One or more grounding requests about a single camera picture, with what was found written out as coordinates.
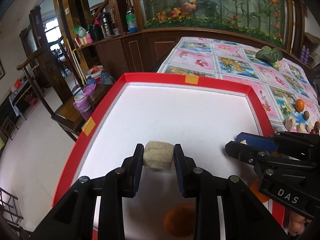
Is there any red shallow tray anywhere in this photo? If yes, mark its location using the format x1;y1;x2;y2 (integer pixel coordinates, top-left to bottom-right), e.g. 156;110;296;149
51;72;286;240

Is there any dark wooden chair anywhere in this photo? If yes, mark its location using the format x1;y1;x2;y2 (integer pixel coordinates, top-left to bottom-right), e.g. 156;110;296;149
16;36;113;142

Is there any artificial flower glass panel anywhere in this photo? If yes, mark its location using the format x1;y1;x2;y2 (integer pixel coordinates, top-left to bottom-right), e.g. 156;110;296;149
139;0;287;48

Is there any small side table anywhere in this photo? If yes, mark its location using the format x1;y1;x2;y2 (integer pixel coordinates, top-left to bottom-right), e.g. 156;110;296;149
9;80;38;121

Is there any brown round nut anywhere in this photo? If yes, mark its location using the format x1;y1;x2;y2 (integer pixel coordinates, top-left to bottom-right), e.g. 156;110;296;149
303;111;310;120

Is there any beige sugarcane chunk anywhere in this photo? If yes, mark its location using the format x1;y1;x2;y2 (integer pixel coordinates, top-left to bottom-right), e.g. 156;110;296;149
143;141;174;170

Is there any purple thermos bottle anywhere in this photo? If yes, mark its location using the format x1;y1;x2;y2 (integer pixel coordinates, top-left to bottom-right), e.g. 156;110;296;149
73;94;93;121

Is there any green leafy vegetable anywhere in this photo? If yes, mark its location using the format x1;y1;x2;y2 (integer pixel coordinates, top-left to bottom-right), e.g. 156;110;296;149
255;46;283;70

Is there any black thermos flask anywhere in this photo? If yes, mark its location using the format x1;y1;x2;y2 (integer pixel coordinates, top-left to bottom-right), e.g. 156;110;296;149
100;13;111;38

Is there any wooden cabinet counter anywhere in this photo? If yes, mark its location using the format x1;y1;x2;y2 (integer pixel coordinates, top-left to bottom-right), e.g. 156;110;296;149
75;27;313;86

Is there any orange tangerine on table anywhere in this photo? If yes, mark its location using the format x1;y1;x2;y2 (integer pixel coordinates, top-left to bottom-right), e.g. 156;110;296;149
295;99;305;113

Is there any pale sugarcane chunk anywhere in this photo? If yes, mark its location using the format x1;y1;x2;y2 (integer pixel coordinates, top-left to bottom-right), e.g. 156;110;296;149
284;115;296;131

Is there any orange tangerine in tray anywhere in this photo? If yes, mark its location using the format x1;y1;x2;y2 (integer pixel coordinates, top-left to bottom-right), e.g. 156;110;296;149
163;203;195;238

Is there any purple thermos lid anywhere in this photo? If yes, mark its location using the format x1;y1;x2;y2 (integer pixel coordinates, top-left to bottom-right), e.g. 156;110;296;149
82;83;96;96

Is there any floral plastic tablecloth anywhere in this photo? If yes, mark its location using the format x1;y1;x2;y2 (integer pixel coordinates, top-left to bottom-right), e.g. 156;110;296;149
158;37;319;133

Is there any green label water bottle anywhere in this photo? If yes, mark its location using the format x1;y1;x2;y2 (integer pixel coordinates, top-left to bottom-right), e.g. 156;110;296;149
126;8;138;34

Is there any right hand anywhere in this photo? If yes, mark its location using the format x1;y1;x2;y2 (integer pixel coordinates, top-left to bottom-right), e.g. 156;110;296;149
287;211;311;236

